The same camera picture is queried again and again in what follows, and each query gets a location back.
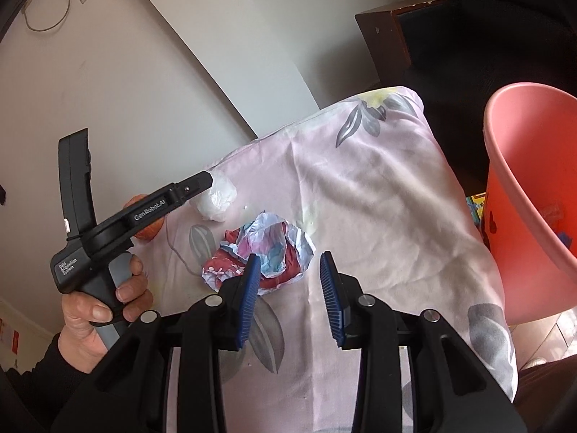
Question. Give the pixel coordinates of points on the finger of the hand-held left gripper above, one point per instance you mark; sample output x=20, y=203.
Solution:
x=194, y=185

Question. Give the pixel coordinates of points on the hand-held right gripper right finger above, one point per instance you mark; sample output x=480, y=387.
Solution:
x=329, y=297

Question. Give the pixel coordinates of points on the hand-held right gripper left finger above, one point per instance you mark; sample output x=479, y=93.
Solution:
x=250, y=297

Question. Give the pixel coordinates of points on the white plastic ball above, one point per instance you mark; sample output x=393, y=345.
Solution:
x=216, y=200

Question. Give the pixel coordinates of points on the dark red wrapper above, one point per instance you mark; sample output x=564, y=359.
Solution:
x=218, y=268

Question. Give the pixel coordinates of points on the blue and red wrapper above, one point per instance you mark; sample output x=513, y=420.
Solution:
x=270, y=239

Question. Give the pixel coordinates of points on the pink plastic bucket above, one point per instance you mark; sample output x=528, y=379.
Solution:
x=509, y=153

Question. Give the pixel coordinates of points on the person's left forearm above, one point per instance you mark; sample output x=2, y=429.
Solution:
x=40, y=383

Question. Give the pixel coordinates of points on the person's left hand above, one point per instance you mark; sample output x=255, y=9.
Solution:
x=79, y=338

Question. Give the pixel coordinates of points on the red apple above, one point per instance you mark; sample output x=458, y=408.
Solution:
x=148, y=231

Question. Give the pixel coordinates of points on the pink floral tablecloth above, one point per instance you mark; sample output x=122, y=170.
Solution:
x=383, y=189

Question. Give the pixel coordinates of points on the yellow printed box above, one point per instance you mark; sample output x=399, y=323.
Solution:
x=478, y=207

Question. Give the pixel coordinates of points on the black armchair with wooden sides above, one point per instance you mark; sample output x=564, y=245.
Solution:
x=473, y=54

